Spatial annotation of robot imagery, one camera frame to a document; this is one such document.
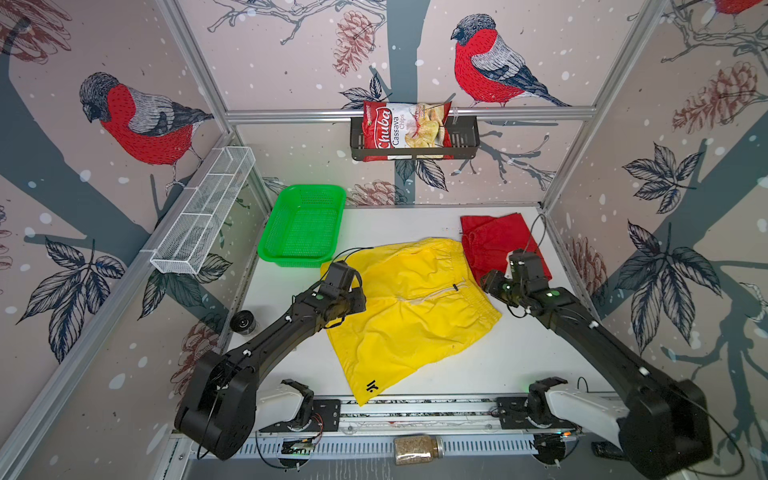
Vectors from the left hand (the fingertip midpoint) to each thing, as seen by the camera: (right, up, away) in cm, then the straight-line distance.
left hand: (361, 299), depth 85 cm
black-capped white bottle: (-31, -5, -7) cm, 32 cm away
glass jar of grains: (+13, -29, -20) cm, 38 cm away
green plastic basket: (-26, +22, +30) cm, 45 cm away
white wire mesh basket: (-41, +17, -14) cm, 47 cm away
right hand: (+35, +4, -1) cm, 35 cm away
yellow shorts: (+19, -3, +8) cm, 20 cm away
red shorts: (+44, +16, +20) cm, 51 cm away
